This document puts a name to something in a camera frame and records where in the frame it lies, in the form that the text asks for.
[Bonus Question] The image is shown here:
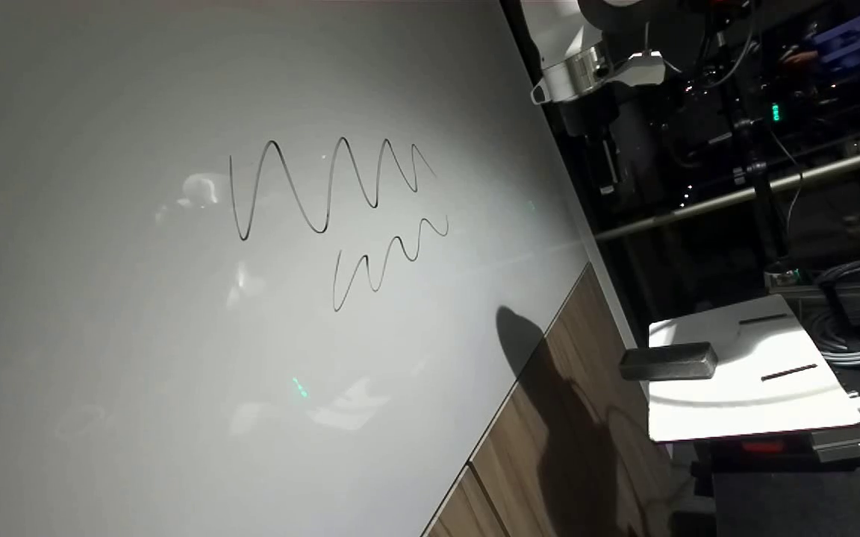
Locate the blue lit monitor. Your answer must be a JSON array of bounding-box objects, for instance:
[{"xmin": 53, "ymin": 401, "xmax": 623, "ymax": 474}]
[{"xmin": 811, "ymin": 12, "xmax": 860, "ymax": 77}]

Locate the small white slotted platform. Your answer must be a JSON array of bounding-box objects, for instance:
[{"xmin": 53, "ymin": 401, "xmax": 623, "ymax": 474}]
[{"xmin": 644, "ymin": 292, "xmax": 860, "ymax": 447}]

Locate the large white whiteboard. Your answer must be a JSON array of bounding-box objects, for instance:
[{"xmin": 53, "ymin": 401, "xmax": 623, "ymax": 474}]
[{"xmin": 0, "ymin": 0, "xmax": 647, "ymax": 537}]

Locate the black felt whiteboard eraser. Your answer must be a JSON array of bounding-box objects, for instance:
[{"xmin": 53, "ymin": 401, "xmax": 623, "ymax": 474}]
[{"xmin": 617, "ymin": 340, "xmax": 719, "ymax": 382}]

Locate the silver metal rail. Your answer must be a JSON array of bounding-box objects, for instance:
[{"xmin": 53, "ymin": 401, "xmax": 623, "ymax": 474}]
[{"xmin": 592, "ymin": 137, "xmax": 860, "ymax": 246}]

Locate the black tripod pole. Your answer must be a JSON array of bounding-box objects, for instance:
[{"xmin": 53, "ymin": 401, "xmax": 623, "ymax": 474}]
[{"xmin": 713, "ymin": 58, "xmax": 793, "ymax": 292}]

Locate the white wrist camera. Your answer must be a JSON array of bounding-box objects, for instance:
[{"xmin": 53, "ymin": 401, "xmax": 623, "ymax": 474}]
[{"xmin": 529, "ymin": 52, "xmax": 668, "ymax": 109}]

